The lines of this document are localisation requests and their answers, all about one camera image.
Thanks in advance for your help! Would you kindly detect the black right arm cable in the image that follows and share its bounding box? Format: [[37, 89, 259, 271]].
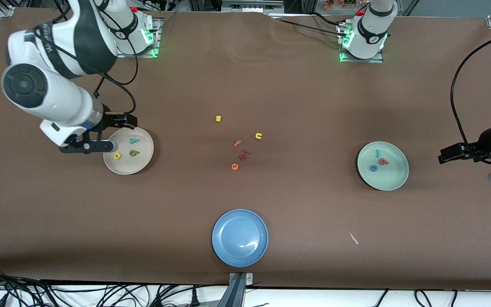
[[35, 0, 139, 116]]

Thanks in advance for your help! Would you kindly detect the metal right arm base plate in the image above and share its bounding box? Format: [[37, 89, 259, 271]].
[[115, 17, 162, 58]]

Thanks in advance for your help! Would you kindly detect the blue round plate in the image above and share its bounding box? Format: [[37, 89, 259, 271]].
[[212, 209, 269, 268]]

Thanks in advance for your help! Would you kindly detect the light green round plate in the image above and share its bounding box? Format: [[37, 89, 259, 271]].
[[357, 141, 409, 191]]

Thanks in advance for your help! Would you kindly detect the beige brown round plate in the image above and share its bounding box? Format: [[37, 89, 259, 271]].
[[103, 127, 154, 175]]

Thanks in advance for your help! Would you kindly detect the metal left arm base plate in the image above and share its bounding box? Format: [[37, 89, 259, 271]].
[[338, 22, 384, 64]]

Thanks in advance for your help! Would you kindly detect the black base cable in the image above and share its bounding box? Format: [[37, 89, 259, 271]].
[[269, 12, 348, 39]]

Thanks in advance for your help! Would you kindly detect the grey power strip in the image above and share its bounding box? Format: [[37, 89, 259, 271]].
[[221, 0, 285, 13]]

